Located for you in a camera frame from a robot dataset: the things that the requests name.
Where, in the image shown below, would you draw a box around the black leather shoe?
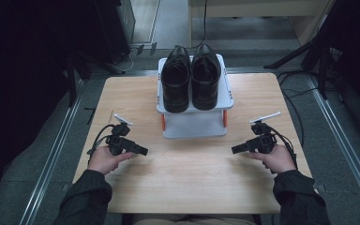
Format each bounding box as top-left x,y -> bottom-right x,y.
190,43 -> 222,112
160,45 -> 192,114

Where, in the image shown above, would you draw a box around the black floor cable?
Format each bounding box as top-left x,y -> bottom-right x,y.
276,70 -> 320,148

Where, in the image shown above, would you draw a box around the person's left hand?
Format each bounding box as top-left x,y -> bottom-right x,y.
86,145 -> 136,175

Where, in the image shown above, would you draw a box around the wooden cabinet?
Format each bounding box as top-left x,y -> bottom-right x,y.
187,0 -> 336,47

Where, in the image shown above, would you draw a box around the hand-held gripper black cable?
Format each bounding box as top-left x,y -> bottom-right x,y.
86,124 -> 117,158
268,126 -> 299,172

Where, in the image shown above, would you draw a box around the metal floor rail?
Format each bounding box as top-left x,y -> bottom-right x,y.
19,78 -> 87,225
306,74 -> 360,217

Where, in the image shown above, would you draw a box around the dark cabinet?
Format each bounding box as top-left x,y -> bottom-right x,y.
93,0 -> 137,65

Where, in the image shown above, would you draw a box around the left hand-held gripper black cable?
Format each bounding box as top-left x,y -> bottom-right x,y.
86,124 -> 117,158

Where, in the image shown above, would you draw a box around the person's right hand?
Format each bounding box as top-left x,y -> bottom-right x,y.
248,143 -> 297,175

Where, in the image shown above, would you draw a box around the grey shoe rack orange posts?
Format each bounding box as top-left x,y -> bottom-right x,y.
156,53 -> 234,140

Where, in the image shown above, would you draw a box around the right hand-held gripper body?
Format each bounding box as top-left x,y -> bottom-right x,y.
248,111 -> 282,155

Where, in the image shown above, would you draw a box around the right hand-held gripper black cable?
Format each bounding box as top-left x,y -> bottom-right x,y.
268,126 -> 299,172

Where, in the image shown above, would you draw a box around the black tripod stand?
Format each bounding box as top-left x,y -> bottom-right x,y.
263,29 -> 337,101

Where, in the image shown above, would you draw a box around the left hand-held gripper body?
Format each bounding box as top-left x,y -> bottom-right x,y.
105,112 -> 139,157

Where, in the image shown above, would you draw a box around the white floor cable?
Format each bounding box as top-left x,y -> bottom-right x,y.
118,46 -> 145,73

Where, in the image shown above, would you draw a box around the black metal stand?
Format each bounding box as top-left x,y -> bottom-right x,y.
65,51 -> 127,108

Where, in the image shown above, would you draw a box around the black hanging cable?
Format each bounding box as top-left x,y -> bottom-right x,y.
192,0 -> 209,50

